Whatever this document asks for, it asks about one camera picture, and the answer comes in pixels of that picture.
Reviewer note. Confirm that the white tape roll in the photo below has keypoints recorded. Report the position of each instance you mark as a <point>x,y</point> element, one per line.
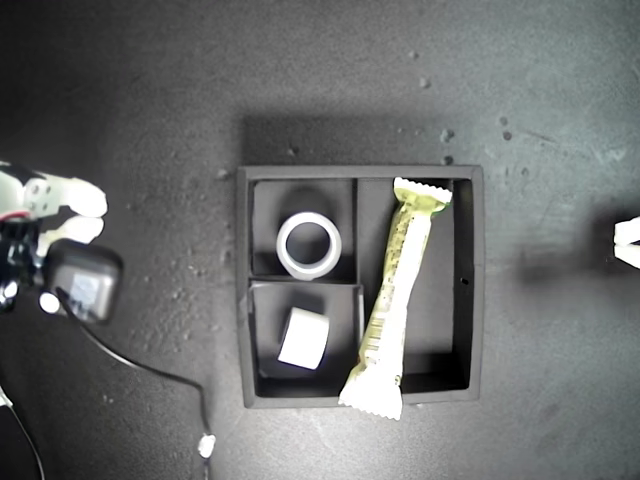
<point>285,250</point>
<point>302,340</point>

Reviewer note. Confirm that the snack bar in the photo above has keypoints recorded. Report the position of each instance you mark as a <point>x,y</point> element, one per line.
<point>400,260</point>

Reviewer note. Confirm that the black tray with wells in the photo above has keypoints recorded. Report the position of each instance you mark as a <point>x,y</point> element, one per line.
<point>470,300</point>

